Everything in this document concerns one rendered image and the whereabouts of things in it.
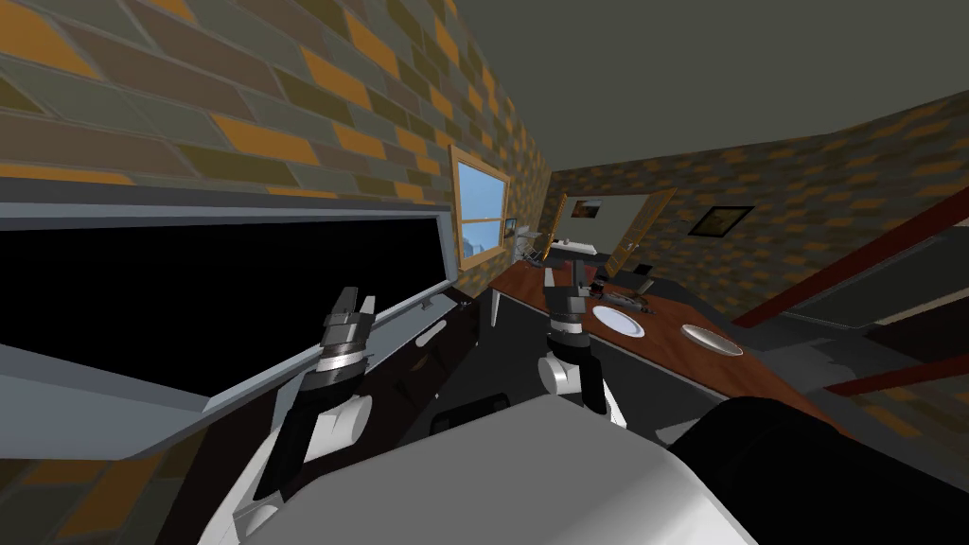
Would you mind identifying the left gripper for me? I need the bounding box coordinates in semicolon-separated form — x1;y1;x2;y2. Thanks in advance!
321;285;379;353

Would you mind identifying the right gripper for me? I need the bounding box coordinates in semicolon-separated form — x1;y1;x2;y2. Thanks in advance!
542;268;589;325

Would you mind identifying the light wooden door leaf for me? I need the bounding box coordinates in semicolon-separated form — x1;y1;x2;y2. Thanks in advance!
605;188;678;279
540;192;569;263

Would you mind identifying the white plate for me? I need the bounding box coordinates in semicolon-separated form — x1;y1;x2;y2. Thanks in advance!
680;323;746;358
591;304;647;340

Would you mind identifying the wooden framed window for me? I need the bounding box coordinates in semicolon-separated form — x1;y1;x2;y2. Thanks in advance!
448;144;513;273

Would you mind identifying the brown wooden table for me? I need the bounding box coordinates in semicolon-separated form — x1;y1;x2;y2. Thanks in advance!
487;259;851;436

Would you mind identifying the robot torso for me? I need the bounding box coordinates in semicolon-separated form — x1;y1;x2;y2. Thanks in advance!
240;392;760;545

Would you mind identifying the dark framed wall picture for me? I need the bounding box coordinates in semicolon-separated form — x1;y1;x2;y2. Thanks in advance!
686;204;757;239

